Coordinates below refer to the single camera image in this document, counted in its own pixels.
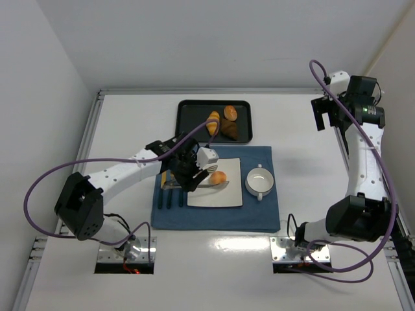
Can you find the metal tongs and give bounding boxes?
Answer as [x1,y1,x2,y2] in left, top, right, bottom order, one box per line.
[162,165,229,190]

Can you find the round orange bun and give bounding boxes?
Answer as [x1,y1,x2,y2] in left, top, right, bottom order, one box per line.
[209,171,227,185]

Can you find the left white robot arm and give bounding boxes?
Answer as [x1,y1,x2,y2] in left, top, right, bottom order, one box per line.
[54,137,219,259]

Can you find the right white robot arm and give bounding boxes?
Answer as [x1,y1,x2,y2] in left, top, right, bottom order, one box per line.
[294,71,392,251]

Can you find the yellow striped bread loaf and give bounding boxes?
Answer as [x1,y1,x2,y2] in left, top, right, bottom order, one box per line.
[206,111,220,137]

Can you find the black rectangular tray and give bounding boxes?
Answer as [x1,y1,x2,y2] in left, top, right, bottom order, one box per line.
[175,99,253,144]

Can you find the white square plate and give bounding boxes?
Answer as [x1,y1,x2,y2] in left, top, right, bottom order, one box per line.
[187,158,243,208]

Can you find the brown chocolate croissant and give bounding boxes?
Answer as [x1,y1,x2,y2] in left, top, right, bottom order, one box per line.
[220,119,238,141]

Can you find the round bun top right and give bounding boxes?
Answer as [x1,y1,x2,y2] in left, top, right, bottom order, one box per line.
[224,105,238,122]

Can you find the gold knife green handle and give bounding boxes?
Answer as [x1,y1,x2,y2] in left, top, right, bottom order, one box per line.
[158,171,167,209]

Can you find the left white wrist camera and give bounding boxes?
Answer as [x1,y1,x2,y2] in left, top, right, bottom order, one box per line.
[196,147,219,168]

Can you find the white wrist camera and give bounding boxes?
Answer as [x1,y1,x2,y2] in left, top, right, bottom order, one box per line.
[326,71,350,96]
[196,147,219,168]

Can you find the gold fork green handle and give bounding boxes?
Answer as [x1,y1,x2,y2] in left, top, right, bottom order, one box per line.
[166,189,173,209]

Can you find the gold spoon green handle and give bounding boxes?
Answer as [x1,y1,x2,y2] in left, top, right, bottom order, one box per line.
[178,189,184,207]

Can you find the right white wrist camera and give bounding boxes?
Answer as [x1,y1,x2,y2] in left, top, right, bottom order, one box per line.
[326,71,350,96]

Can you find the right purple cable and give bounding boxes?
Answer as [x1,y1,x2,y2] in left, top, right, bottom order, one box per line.
[304,60,399,282]

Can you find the purple cable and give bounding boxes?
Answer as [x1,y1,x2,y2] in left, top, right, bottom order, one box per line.
[26,121,219,265]
[304,60,399,282]

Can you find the black usb cable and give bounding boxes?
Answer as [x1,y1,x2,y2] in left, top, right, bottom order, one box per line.
[372,80,385,106]

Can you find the white two-handled soup bowl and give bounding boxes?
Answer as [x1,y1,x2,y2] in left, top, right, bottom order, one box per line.
[245,164,274,202]

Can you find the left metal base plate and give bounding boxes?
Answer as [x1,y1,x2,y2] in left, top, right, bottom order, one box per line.
[97,236,157,264]

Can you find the metal base plate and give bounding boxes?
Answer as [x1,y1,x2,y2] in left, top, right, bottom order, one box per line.
[97,236,157,264]
[269,236,331,264]

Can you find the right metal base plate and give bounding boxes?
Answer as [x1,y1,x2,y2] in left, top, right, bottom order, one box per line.
[269,236,331,264]

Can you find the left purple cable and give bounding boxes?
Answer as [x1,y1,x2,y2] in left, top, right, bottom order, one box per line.
[26,121,219,265]

